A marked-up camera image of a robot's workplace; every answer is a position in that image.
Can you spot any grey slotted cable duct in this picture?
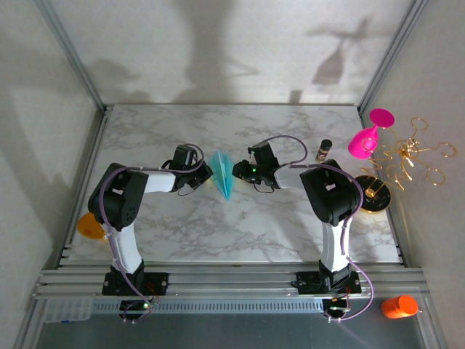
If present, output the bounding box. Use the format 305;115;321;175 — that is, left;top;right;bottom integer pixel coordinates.
90;300;328;314

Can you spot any pink plastic wine glass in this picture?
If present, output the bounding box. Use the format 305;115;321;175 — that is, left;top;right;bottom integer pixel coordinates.
347;108;395;161

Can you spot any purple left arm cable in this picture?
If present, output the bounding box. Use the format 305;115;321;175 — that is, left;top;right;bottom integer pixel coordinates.
97;143;208;324

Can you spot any orange plastic cup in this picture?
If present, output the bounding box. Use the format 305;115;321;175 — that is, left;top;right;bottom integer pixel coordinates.
76;212;108;241

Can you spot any orange cup bottom right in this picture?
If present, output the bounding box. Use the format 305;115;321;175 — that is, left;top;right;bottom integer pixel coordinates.
381;294;421;320

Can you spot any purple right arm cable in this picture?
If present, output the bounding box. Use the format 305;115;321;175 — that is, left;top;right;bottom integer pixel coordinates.
259;135;375;323

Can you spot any gold wire glass rack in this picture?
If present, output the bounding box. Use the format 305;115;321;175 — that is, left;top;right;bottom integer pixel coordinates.
352;116;458;215

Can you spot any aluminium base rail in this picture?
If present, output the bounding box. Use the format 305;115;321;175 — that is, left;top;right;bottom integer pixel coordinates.
32;267;426;301

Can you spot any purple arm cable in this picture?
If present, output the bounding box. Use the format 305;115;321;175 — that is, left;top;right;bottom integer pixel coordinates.
97;143;208;324
259;135;375;323

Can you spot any aluminium side rail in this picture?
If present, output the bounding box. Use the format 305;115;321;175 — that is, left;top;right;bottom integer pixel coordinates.
357;107;408;268
54;107;110;270

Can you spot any small dark spice bottle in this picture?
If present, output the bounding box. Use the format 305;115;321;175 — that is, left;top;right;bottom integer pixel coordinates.
315;138;333;164

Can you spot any clear plastic organizer box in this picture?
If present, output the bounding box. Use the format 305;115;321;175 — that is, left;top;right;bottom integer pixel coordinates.
43;296;94;324

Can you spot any teal square paper sheet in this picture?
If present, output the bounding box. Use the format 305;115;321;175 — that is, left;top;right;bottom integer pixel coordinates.
209;151;235;201

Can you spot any aluminium frame post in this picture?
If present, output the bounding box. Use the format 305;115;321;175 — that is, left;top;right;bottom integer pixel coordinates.
34;0;108;113
357;0;429;113

